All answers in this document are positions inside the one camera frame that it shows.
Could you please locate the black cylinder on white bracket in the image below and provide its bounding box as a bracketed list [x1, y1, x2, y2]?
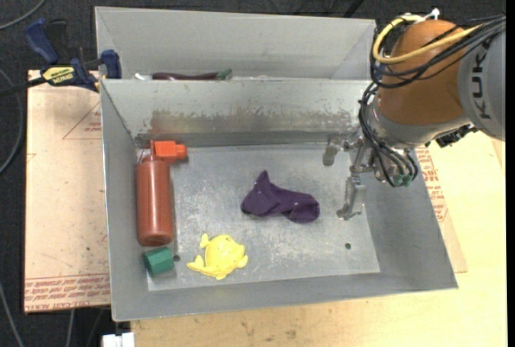
[435, 123, 480, 150]

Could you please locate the red-brown spray bottle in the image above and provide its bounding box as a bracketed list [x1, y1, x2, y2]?
[135, 138, 188, 248]

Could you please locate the green hexagonal cup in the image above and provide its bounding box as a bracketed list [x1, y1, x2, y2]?
[142, 246, 176, 278]

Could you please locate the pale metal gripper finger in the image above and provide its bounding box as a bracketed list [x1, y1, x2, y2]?
[336, 176, 366, 221]
[323, 134, 344, 167]

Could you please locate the grey metal bin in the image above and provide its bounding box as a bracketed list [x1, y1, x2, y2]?
[94, 6, 459, 323]

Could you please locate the yellow toy fish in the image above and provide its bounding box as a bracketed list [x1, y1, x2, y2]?
[186, 233, 249, 281]

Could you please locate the purple cloth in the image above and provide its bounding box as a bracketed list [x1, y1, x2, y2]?
[240, 170, 322, 225]

